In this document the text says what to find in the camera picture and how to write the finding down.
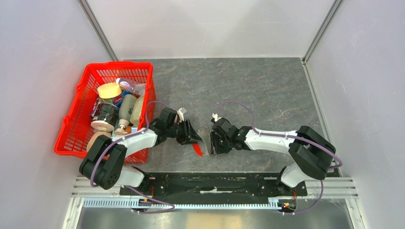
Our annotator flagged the cream bottle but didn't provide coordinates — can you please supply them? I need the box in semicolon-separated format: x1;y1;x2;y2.
129;96;145;126

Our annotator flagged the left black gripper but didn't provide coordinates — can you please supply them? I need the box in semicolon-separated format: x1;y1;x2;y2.
166;118;202;145

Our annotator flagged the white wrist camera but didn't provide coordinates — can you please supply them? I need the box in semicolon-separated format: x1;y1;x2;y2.
211;113;220;123
177;107;187;123

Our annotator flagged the grey green bottle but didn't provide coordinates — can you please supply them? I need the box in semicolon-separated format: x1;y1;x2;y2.
115;94;137;135

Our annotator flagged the grey red key holder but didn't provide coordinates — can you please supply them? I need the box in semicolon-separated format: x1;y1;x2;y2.
192;126;213;157

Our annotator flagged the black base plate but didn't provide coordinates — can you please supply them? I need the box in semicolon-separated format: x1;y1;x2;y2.
137;172;308;205

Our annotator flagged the wooden spool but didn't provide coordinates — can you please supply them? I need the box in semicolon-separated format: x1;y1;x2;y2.
86;131;113;152

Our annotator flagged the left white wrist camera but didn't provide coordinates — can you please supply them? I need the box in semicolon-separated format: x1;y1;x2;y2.
177;107;187;123

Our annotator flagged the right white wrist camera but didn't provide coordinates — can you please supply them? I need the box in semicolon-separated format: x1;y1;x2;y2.
211;113;220;123

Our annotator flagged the yellow lid dark jar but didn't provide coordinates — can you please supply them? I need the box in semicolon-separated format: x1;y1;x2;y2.
90;83;122;132

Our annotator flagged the clear plastic bottle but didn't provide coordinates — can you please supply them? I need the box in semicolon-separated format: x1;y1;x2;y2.
115;78;147;96

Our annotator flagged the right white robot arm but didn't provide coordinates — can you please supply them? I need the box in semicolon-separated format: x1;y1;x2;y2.
210;117;336;195

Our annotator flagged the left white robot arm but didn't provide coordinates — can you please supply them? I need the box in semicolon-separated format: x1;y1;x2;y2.
79;107;202;195

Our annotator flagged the white slotted cable duct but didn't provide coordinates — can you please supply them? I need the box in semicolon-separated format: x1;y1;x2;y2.
83;196;286;210

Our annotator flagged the red plastic basket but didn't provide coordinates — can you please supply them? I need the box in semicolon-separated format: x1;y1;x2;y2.
53;61;157;165

